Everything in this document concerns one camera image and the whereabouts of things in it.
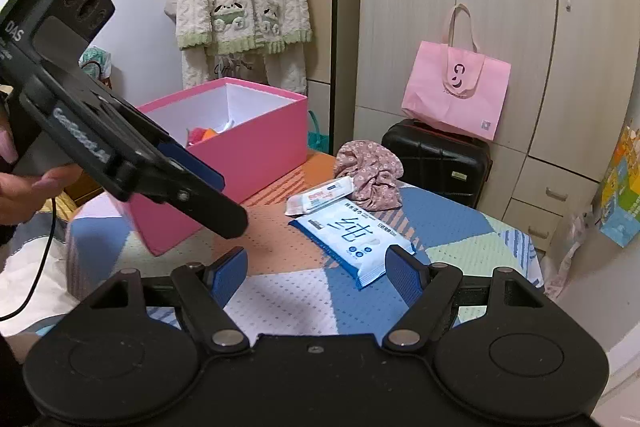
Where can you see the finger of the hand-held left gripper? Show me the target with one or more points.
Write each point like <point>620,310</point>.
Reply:
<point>195,172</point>
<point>220,219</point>

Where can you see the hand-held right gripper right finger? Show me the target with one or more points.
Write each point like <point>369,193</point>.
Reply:
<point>405,277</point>

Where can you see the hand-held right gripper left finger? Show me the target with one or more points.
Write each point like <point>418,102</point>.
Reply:
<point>230,277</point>

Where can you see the pink cardboard box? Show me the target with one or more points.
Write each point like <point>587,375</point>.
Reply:
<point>260,147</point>

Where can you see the person's left hand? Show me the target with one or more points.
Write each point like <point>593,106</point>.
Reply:
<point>30,199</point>

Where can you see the green patterned bag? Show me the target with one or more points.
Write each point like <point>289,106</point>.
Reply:
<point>97,62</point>

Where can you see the large blue white wipes pack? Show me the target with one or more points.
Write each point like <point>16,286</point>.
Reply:
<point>345,232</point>

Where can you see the small pink white wipes pack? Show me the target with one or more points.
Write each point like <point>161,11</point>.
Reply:
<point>320,199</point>

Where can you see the floral pink cloth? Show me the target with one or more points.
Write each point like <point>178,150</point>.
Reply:
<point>370,177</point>

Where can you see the black suitcase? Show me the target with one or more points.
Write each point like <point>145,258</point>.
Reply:
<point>435,167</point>

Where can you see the teal bag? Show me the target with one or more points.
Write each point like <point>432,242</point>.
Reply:
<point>317,137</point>

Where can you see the clear plastic bag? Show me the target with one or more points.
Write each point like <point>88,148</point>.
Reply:
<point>570,257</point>

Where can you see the pink tote bag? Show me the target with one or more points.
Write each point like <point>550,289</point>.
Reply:
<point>450,102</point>

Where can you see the white cloth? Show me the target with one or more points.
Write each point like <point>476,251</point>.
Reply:
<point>20,277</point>

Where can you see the colourful paper bag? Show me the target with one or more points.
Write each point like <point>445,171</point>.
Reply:
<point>622,192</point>

